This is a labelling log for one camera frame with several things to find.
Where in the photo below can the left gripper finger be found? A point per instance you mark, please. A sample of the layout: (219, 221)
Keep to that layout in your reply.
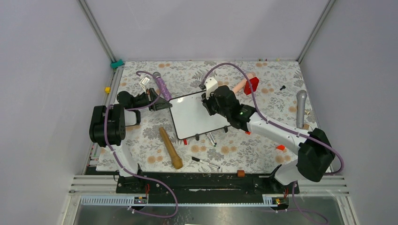
(154, 97)
(160, 106)

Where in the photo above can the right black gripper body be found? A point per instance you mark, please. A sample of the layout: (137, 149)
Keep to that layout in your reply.
(212, 106)

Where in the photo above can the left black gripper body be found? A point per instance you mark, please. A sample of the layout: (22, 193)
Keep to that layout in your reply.
(141, 101)

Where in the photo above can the white whiteboard black frame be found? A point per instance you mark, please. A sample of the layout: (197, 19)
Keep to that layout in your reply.
(190, 118)

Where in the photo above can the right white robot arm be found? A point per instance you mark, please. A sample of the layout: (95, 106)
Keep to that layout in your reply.
(313, 148)

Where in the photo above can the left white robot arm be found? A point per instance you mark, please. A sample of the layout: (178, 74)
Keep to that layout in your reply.
(108, 126)

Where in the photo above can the purple glitter microphone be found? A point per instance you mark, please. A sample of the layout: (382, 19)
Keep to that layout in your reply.
(162, 86)

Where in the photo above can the red square block with hole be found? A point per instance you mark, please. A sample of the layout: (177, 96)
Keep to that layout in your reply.
(251, 86)

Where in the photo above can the pink toy microphone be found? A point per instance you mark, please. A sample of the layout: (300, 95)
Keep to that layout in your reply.
(242, 84)

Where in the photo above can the black capped marker by board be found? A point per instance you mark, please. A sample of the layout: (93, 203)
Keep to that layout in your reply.
(212, 137)

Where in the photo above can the teal corner clip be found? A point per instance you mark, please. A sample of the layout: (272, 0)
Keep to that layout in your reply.
(117, 64)

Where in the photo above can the green capped marker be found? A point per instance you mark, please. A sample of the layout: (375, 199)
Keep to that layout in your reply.
(211, 140)

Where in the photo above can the black capped marker front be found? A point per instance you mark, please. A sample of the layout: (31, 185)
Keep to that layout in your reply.
(205, 162)

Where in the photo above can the small brown wooden cube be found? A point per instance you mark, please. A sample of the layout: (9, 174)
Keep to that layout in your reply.
(240, 173)

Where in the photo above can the red triangular block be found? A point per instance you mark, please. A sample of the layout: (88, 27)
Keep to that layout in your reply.
(281, 147)

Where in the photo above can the silver grey microphone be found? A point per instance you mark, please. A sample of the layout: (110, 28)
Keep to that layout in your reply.
(301, 101)

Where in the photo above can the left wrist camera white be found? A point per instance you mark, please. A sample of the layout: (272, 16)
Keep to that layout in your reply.
(144, 81)

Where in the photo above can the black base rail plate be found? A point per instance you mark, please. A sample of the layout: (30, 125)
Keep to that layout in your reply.
(206, 188)

